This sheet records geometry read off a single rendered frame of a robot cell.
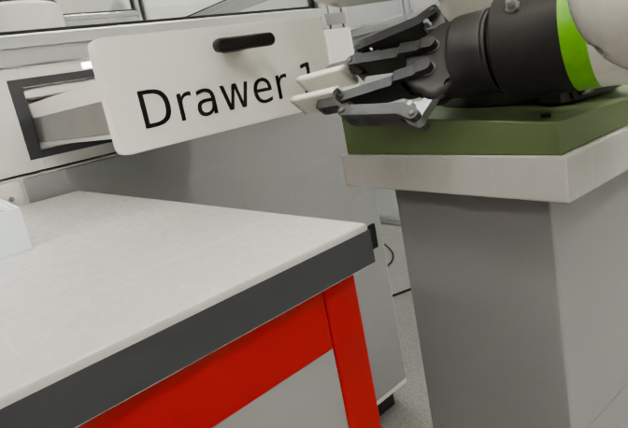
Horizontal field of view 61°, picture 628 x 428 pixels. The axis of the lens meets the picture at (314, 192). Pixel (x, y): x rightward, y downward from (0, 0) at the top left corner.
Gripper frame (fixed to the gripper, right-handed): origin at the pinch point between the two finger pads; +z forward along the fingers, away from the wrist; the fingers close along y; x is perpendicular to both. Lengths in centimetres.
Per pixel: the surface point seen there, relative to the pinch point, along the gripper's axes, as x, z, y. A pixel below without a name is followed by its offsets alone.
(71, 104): 15.6, 24.5, -6.7
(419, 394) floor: -97, 35, -26
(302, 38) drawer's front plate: 1.1, 4.8, 7.7
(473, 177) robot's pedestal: -5.9, -16.3, -9.2
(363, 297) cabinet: -64, 35, -9
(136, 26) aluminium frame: 6.9, 38.1, 15.6
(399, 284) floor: -141, 76, 15
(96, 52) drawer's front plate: 20.8, 8.6, -7.3
